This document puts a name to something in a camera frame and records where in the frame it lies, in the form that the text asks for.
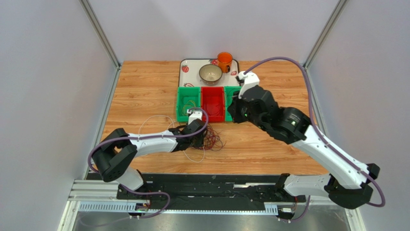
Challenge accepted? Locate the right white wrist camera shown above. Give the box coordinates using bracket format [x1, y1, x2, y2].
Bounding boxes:
[237, 71, 260, 99]

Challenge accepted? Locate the red plastic bin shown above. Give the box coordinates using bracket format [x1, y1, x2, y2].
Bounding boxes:
[201, 87, 225, 123]

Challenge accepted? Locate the orange mug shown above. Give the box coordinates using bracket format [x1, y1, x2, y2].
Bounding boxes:
[217, 52, 233, 73]

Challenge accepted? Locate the beige ceramic bowl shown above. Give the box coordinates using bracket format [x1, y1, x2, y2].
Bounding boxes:
[199, 64, 223, 86]

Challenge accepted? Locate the green plastic bin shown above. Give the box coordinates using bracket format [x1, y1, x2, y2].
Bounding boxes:
[176, 87, 201, 122]
[224, 86, 241, 122]

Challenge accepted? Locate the right green plastic bin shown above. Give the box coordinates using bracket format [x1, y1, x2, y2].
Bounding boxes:
[224, 86, 241, 122]

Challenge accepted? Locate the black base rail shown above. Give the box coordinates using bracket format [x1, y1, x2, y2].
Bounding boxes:
[107, 173, 307, 212]

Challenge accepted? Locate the yellow wire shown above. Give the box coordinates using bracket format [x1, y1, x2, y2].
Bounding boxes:
[181, 100, 199, 116]

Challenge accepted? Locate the white wire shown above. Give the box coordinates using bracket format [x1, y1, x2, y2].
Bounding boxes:
[138, 115, 205, 163]

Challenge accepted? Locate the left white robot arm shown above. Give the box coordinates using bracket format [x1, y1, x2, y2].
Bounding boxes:
[87, 119, 208, 191]

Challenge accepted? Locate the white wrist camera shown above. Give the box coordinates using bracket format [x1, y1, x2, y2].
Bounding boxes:
[237, 71, 260, 99]
[187, 108, 203, 125]

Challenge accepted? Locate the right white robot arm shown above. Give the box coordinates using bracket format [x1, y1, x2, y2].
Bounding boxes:
[228, 86, 380, 209]

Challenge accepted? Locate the white strawberry tray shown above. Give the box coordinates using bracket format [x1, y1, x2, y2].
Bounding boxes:
[179, 59, 240, 87]

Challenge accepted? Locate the left green plastic bin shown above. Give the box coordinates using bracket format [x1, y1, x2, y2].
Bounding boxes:
[176, 87, 201, 122]

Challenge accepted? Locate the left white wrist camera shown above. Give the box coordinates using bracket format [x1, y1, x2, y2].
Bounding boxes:
[187, 108, 203, 125]

